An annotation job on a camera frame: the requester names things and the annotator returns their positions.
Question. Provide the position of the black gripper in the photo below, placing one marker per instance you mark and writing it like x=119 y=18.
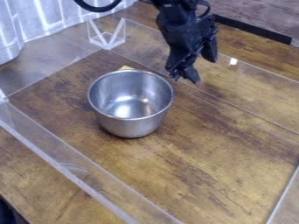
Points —
x=190 y=34

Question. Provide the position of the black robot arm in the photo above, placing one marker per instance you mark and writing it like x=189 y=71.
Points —
x=199 y=3

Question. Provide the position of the yellow object behind pot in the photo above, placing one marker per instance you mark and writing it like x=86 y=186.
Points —
x=126 y=68

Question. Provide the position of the silver metal pot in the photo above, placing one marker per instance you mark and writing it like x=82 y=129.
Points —
x=130 y=100

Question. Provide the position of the clear acrylic barrier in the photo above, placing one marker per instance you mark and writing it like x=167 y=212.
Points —
x=221 y=165

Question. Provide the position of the white curtain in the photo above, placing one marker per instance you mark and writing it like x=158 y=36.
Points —
x=31 y=19

